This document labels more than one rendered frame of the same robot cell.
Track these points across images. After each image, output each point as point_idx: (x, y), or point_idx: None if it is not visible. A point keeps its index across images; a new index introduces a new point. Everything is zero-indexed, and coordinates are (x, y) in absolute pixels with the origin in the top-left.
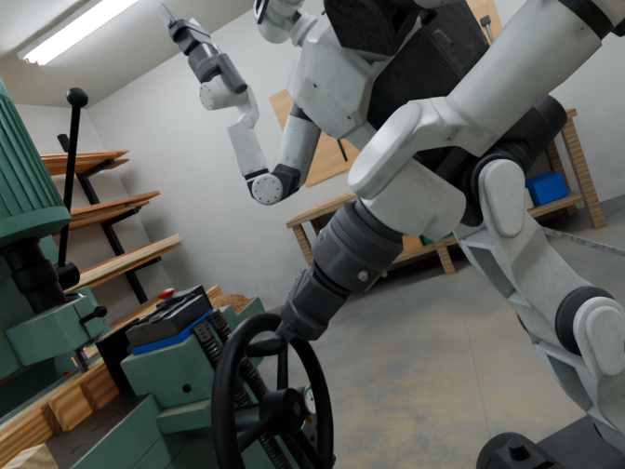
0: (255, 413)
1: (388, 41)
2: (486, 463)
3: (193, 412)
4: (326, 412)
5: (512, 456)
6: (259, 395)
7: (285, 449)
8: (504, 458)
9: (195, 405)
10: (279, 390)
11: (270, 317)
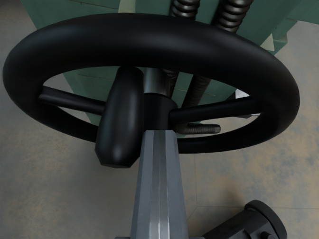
0: (145, 88)
1: None
2: (262, 211)
3: (117, 12)
4: (203, 149)
5: (263, 234)
6: (193, 78)
7: (220, 93)
8: (262, 227)
9: (129, 8)
10: (163, 116)
11: (258, 86)
